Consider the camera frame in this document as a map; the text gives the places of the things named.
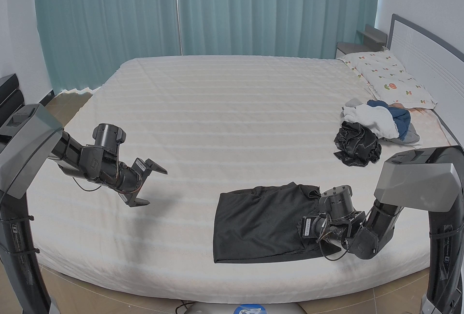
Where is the pile of clothes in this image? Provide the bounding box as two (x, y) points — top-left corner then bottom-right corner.
(341, 98), (421, 145)

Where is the grey bedside table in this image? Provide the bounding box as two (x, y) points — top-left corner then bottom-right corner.
(336, 24), (388, 59)

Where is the bed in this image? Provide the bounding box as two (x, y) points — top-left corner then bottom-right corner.
(25, 13), (464, 300)

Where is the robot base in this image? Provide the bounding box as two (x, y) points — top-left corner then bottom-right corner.
(183, 302), (301, 314)

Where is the black chest of drawers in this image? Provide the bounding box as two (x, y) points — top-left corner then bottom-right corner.
(0, 75), (24, 124)

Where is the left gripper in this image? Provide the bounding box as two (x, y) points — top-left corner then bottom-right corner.
(120, 157), (168, 207)

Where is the black T-shirt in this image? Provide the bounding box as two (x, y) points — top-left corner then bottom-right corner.
(213, 182), (343, 264)

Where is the white printed pillow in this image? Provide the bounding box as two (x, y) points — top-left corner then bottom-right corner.
(336, 48), (437, 111)

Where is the shiny black garment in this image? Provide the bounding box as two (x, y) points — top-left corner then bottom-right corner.
(333, 121), (382, 167)

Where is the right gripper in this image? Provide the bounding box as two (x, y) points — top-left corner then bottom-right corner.
(302, 213), (327, 239)

